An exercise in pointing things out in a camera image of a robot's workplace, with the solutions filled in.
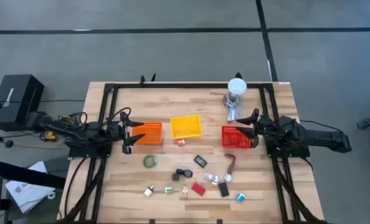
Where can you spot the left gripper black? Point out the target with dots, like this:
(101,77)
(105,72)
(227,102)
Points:
(116,132)

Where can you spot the blue plug charger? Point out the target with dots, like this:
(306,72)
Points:
(240,197)

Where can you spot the yellow hand tool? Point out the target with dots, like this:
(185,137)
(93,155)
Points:
(50,136)

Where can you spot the black beam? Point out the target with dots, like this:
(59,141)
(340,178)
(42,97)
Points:
(23,174)

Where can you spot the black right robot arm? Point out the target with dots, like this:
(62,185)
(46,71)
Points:
(315,138)

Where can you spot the silver band wristwatch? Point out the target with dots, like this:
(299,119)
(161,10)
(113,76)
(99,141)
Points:
(210,178)

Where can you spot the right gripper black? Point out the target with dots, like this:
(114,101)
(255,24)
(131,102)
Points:
(263,127)

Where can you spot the black cardboard box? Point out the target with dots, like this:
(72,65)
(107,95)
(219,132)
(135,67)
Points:
(18,96)

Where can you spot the red plastic basket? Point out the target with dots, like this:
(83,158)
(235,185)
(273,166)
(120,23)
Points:
(235,138)

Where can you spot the black round knob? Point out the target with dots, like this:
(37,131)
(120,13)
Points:
(8,143)

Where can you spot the white bulb lamp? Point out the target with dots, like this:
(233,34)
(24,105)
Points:
(237,86)

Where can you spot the black rectangular case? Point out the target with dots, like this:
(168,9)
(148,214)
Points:
(224,189)

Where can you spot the black wristwatch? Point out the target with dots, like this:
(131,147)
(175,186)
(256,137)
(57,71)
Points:
(188,173)

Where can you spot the green plug charger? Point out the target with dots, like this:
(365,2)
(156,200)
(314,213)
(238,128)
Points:
(168,190)

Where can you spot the black cube charger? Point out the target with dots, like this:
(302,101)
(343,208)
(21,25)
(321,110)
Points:
(175,177)

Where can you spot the black digital display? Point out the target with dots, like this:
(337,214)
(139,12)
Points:
(200,161)

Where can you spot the red card case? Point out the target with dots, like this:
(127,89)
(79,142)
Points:
(198,188)

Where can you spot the gold wristwatch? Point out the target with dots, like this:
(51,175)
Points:
(185,189)

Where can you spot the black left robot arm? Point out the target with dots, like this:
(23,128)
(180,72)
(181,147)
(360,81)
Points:
(79,133)

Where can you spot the red white plug charger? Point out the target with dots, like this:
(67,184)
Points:
(181,142)

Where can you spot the yellow plastic basket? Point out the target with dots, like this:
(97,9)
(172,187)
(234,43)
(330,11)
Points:
(186,127)

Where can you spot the orange plastic basket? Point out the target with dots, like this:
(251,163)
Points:
(150,133)

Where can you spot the white paper sheets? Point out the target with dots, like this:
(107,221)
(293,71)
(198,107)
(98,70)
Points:
(26,193)

